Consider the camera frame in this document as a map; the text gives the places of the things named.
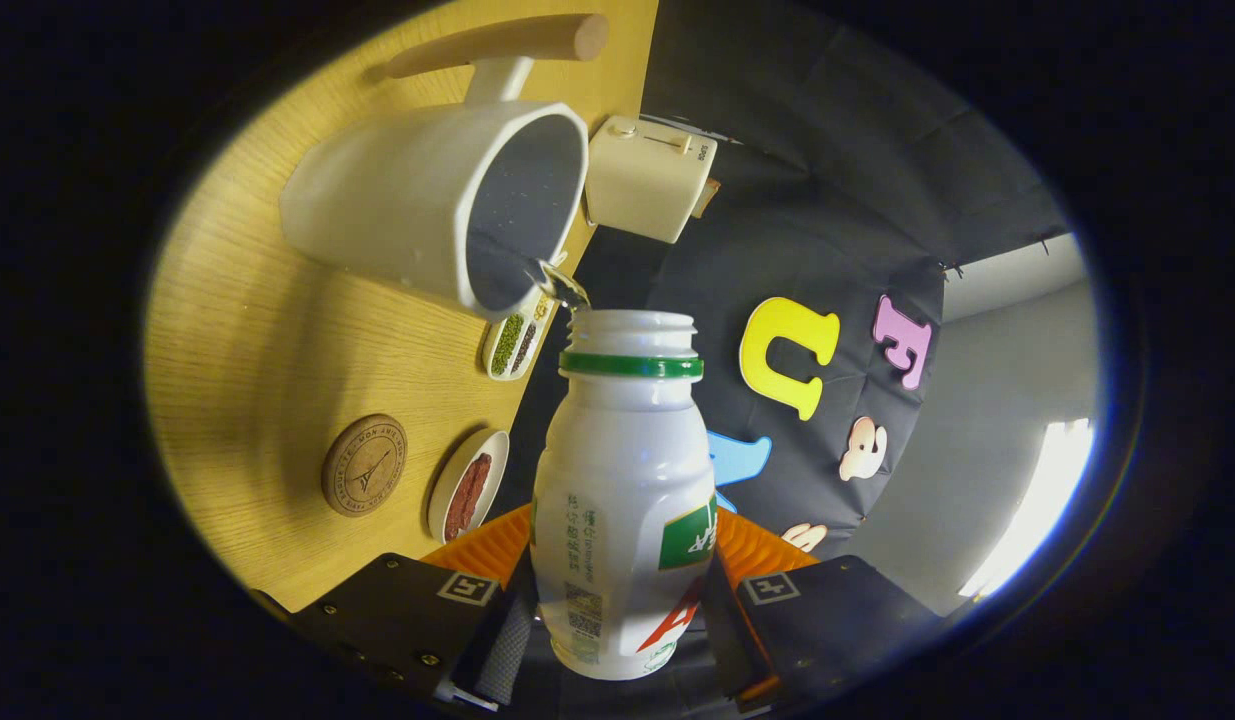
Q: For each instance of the black backdrop cloth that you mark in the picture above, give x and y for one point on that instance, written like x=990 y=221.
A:
x=827 y=220

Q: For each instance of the round wooden coaster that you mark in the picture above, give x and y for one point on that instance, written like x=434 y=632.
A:
x=365 y=465

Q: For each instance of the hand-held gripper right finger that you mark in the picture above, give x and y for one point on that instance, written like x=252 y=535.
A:
x=725 y=630

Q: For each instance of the toast slice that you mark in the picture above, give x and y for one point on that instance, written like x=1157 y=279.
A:
x=707 y=198

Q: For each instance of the ceiling light panel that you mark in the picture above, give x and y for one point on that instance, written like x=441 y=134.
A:
x=1037 y=500

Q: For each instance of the clear juice stream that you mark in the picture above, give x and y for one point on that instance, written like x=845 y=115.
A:
x=567 y=285

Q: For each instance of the red meat slices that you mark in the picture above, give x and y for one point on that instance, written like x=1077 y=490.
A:
x=467 y=497

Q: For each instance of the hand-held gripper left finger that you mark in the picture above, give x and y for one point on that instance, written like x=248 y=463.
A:
x=502 y=645

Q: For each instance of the white divided dish with beans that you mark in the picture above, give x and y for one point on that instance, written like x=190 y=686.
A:
x=507 y=342

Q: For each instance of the wooden table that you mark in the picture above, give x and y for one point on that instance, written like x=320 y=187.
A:
x=247 y=330

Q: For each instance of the cream toaster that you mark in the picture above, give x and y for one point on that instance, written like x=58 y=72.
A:
x=642 y=190

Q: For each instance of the round white plate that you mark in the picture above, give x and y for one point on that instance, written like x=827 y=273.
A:
x=500 y=465

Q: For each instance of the white juice bottle green label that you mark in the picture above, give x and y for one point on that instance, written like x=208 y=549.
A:
x=617 y=480

